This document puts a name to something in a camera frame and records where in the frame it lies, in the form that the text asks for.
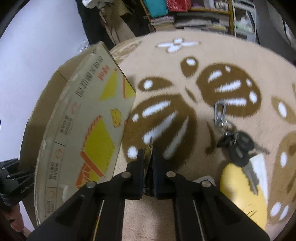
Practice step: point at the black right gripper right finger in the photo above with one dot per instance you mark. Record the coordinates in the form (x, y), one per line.
(201, 213)

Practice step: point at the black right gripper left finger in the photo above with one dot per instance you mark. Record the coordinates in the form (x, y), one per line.
(95, 211)

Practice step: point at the brown cardboard box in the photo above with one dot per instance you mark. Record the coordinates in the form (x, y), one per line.
(74, 133)

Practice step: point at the bunch of keys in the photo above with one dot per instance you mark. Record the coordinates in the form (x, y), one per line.
(238, 143)

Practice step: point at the person's left hand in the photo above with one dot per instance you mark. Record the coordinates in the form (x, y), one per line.
(16, 220)

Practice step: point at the beige patterned carpet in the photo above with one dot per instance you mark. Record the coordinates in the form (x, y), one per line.
(178, 76)

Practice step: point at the black hanging coat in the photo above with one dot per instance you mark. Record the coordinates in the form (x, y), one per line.
(94, 30)

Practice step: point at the beige hanging coat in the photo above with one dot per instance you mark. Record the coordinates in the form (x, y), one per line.
(115, 26)

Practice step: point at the white metal rack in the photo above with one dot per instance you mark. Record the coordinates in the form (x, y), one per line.
(244, 13)

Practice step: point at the wooden bookshelf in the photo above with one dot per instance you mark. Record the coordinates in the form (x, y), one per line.
(209, 16)

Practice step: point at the red bag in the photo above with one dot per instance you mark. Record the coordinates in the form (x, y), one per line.
(178, 5)

